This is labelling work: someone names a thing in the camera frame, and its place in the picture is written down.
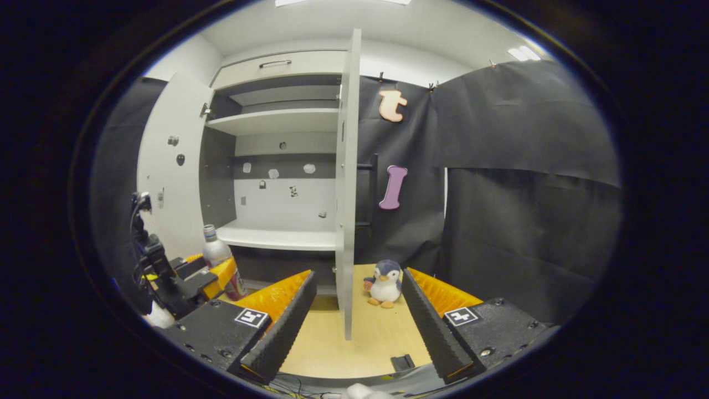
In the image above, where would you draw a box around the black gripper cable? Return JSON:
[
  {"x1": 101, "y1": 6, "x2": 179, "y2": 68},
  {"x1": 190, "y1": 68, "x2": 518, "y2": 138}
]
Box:
[{"x1": 131, "y1": 191, "x2": 154, "y2": 245}]

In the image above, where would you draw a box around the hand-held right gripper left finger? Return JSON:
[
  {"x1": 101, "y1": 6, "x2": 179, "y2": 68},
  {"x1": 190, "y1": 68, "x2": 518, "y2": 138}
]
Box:
[{"x1": 161, "y1": 270, "x2": 317, "y2": 386}]

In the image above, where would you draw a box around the large ceiling light panel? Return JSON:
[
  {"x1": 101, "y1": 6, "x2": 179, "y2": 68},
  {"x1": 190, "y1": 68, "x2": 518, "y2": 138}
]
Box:
[{"x1": 275, "y1": 0, "x2": 412, "y2": 7}]

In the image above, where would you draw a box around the white cabinet shelf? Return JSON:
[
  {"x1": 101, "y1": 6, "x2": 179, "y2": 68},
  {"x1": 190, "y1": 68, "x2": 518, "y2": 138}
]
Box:
[
  {"x1": 216, "y1": 224, "x2": 337, "y2": 252},
  {"x1": 205, "y1": 108, "x2": 340, "y2": 137}
]

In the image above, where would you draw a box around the small ceiling light panel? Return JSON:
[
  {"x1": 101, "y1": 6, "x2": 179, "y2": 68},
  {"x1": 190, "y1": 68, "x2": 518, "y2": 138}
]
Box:
[{"x1": 507, "y1": 45, "x2": 541, "y2": 62}]

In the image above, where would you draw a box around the white and grey cabinet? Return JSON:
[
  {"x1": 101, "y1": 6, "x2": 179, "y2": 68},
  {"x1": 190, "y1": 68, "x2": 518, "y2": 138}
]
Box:
[{"x1": 198, "y1": 50, "x2": 350, "y2": 295}]

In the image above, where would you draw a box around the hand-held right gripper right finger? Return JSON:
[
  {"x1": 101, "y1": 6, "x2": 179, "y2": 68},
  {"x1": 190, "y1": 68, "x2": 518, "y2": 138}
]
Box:
[{"x1": 402, "y1": 268, "x2": 557, "y2": 385}]

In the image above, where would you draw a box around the black door handle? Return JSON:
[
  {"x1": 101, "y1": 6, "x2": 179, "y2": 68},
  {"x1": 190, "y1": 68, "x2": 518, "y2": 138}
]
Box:
[{"x1": 357, "y1": 154, "x2": 381, "y2": 229}]

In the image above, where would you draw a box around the pink label bottle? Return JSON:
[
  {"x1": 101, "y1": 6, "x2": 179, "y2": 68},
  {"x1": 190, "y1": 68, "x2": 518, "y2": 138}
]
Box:
[{"x1": 202, "y1": 224, "x2": 248, "y2": 301}]

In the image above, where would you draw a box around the penguin plush toy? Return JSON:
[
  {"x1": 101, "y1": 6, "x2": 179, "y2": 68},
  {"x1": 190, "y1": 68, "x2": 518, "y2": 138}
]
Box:
[{"x1": 363, "y1": 259, "x2": 404, "y2": 309}]

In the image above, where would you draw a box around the black backdrop cloth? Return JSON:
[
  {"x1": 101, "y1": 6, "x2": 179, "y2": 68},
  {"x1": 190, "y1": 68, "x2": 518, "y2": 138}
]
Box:
[
  {"x1": 91, "y1": 76, "x2": 168, "y2": 311},
  {"x1": 354, "y1": 59, "x2": 622, "y2": 325}
]

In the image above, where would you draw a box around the white cabinet drawer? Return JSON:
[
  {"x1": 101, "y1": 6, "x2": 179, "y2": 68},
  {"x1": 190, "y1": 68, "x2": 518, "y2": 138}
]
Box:
[{"x1": 210, "y1": 50, "x2": 348, "y2": 90}]

